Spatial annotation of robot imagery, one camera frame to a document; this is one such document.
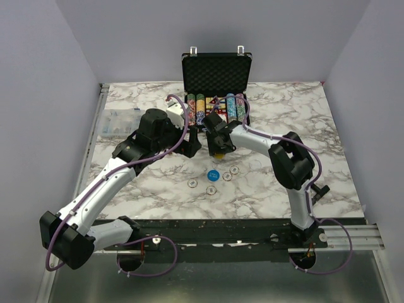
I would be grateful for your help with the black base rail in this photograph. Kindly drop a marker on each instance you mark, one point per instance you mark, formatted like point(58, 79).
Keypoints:
point(191, 241)

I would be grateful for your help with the white red chip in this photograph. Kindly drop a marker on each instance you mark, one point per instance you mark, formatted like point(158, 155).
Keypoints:
point(227, 176)
point(192, 183)
point(211, 190)
point(234, 170)

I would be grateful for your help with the clear plastic organizer box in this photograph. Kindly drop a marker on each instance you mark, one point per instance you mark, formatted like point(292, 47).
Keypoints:
point(119, 122)

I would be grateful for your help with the white red chip bottom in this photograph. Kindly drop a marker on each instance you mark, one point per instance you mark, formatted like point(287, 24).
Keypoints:
point(211, 190)

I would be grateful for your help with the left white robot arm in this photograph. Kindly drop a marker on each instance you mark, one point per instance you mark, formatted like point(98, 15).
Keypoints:
point(101, 195)

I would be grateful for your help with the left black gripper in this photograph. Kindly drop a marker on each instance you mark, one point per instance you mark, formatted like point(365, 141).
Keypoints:
point(189, 148)

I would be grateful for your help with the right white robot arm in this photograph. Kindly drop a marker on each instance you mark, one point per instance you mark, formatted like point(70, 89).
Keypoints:
point(291, 162)

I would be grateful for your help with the black poker chip case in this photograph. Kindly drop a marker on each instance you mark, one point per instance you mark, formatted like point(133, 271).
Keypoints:
point(216, 74)

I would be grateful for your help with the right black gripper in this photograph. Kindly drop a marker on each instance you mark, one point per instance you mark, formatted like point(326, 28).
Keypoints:
point(213, 149)

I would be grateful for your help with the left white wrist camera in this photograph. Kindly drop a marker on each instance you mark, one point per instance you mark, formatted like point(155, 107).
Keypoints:
point(176, 113)

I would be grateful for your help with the blue round button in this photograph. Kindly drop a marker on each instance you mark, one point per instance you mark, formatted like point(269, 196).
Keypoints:
point(213, 175)

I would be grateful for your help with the aluminium extrusion frame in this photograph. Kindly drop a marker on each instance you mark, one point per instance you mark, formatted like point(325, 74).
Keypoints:
point(160, 191)

